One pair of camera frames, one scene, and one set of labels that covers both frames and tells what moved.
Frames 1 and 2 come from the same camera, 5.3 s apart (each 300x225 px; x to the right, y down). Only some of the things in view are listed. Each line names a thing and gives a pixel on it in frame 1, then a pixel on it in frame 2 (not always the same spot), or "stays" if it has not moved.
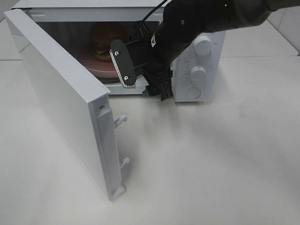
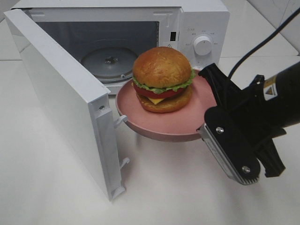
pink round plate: [101, 69] -> [178, 125]
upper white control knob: [203, 45] stays
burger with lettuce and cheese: [101, 36] -> [161, 78]
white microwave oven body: [86, 31] stays
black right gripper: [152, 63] -> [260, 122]
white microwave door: [80, 103] stays
